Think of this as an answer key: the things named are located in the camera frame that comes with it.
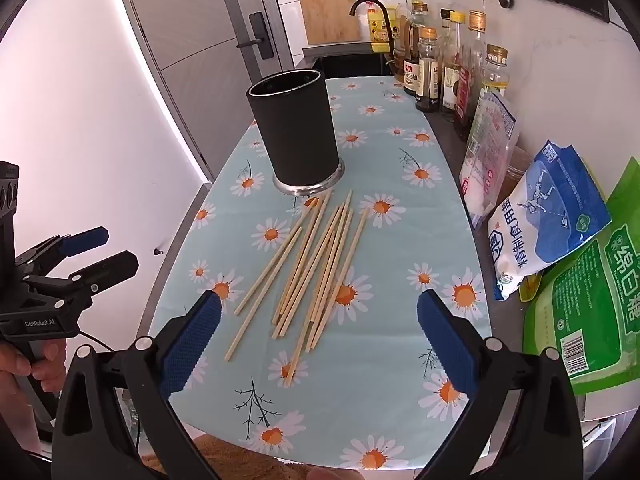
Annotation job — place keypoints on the yellow packet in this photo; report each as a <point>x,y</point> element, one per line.
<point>530,287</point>

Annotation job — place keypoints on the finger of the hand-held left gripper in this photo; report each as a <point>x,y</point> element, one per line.
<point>85,241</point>
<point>110,267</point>

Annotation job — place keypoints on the clear bottle amber liquid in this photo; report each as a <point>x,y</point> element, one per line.
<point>400,45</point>

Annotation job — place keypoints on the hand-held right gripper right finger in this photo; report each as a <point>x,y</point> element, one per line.
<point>447,345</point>

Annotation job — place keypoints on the clear bottle white green label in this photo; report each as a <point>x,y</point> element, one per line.
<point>452,85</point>

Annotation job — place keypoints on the black curved faucet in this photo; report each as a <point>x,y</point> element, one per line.
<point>370,1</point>

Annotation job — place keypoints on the white plastic box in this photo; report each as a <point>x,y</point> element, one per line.
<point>600,430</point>

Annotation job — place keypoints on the dark bottle with red label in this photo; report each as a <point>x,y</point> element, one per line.
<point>412,72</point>

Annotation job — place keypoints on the person's left hand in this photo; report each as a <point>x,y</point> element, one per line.
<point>50,365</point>

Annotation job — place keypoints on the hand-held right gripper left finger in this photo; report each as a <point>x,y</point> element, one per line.
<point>192,345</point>

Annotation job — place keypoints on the small dark bottle yellow cap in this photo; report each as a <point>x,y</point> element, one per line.
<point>427,80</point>

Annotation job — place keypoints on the pile of bamboo chopsticks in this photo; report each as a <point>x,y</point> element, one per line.
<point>312,270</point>

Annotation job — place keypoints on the grey door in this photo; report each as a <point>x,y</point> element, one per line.
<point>190,35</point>

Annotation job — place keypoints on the tall bottle black cap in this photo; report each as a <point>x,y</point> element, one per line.
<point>446,45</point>

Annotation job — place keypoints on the blue and white salt bag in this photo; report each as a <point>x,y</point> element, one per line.
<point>550,210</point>

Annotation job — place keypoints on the black cylindrical utensil holder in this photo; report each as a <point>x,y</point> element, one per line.
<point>295,135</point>

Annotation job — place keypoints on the translucent brown container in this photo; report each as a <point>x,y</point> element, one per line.
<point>517,170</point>

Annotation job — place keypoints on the transparent bag white granules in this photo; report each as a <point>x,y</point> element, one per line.
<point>487,160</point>

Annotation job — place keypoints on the green plastic bag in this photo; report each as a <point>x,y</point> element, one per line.
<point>595,310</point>

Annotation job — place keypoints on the wooden cutting board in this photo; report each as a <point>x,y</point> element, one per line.
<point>327,10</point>

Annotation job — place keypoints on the daisy print tablecloth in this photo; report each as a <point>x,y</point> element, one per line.
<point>380,270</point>

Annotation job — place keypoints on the yellow dish soap bottle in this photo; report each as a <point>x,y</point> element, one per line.
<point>377,30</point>

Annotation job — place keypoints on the black sink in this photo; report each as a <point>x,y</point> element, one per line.
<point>345,65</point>

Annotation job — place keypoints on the brown textured mat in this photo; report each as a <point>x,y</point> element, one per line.
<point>240,460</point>

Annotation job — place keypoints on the tall dark bottle red label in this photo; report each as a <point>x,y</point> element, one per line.
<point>470,90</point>

